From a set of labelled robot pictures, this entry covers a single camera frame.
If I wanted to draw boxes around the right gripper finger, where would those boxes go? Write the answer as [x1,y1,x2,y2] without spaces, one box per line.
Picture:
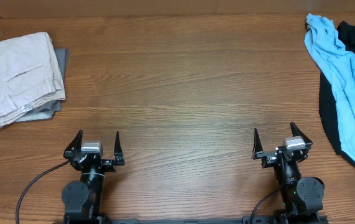
[252,128,264,159]
[290,121,312,146]

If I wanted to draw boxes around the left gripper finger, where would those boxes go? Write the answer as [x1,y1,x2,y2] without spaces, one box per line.
[65,129,83,152]
[114,131,122,157]

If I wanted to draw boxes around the light blue t-shirt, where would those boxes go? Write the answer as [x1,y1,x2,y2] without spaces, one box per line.
[304,14,355,161]

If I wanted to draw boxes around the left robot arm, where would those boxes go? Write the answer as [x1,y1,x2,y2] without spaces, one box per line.
[62,130,125,223]

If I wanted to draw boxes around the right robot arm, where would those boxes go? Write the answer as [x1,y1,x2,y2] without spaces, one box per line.
[249,122,328,223]

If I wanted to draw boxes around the folded beige trousers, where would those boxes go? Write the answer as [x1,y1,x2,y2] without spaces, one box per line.
[0,32,66,128]

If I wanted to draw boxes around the black garment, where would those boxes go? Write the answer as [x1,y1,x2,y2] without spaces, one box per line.
[319,21,355,167]

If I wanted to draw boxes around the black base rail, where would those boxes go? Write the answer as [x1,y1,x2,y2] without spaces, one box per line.
[52,215,330,224]

